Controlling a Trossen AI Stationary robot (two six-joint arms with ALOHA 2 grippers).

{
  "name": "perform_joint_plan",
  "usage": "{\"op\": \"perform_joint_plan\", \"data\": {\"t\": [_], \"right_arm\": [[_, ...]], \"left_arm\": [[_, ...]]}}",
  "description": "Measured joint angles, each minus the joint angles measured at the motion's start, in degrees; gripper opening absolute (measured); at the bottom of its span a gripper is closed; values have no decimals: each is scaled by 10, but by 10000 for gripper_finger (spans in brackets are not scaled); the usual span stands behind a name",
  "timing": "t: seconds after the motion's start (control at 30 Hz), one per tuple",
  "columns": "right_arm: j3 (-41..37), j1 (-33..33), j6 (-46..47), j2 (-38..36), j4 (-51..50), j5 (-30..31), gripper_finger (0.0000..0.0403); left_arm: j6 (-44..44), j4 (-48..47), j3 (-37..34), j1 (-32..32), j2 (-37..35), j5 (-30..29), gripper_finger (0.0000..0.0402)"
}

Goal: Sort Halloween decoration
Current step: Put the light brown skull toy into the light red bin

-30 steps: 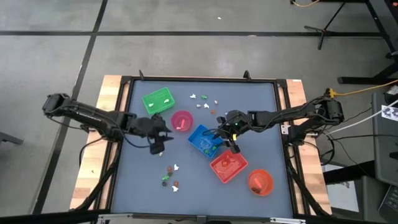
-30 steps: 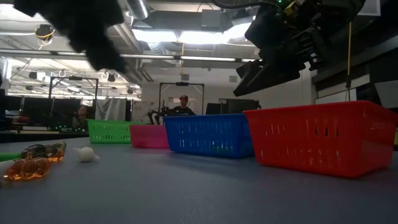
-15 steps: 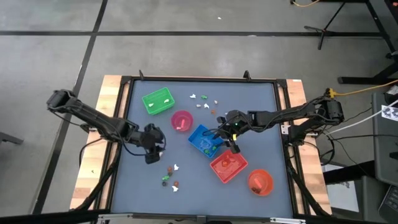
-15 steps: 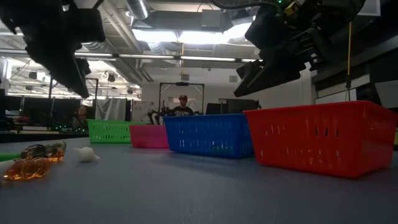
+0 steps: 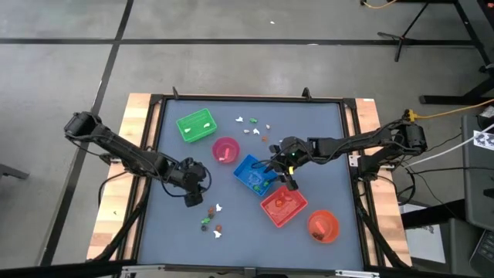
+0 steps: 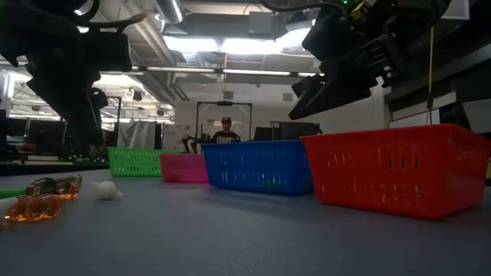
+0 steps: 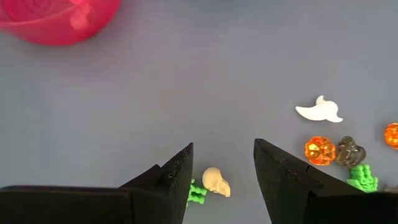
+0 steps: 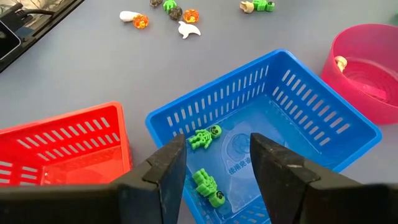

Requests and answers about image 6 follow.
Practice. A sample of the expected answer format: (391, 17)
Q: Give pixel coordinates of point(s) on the small green skeleton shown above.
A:
(9, 193)

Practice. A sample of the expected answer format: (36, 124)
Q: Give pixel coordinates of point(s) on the green plastic basket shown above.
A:
(134, 149)

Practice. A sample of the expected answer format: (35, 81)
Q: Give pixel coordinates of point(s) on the silver ventilation duct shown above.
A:
(170, 9)

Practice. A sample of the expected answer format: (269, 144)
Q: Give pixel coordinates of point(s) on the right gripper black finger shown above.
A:
(337, 96)
(310, 86)

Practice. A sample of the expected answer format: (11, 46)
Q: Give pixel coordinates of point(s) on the pink plastic bowl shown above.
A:
(184, 168)

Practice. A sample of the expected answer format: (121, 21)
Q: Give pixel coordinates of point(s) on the red plastic basket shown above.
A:
(422, 145)

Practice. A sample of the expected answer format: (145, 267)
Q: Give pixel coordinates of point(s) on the person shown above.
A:
(226, 135)

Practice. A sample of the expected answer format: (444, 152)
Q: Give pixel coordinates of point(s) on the white drawing board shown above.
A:
(178, 138)

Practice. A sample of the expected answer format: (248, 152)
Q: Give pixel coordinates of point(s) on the small white ghost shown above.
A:
(105, 189)

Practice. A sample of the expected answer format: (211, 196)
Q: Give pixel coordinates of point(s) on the blue plastic basket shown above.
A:
(261, 147)

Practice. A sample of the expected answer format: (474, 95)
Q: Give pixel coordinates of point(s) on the black workbench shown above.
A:
(46, 168)

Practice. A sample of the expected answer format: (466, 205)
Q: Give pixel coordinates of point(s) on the black monitor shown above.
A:
(295, 130)

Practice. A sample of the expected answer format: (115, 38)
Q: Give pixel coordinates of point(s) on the ceiling tube light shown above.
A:
(180, 70)
(257, 72)

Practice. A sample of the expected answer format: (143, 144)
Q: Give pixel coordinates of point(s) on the grey hanging cloth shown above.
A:
(136, 134)

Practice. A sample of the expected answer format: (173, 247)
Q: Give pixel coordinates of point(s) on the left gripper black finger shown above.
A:
(61, 99)
(88, 107)

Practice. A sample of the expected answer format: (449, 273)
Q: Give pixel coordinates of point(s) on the small dark brown ball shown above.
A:
(44, 186)

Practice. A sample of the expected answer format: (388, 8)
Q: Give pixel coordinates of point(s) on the small beige skull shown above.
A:
(74, 178)

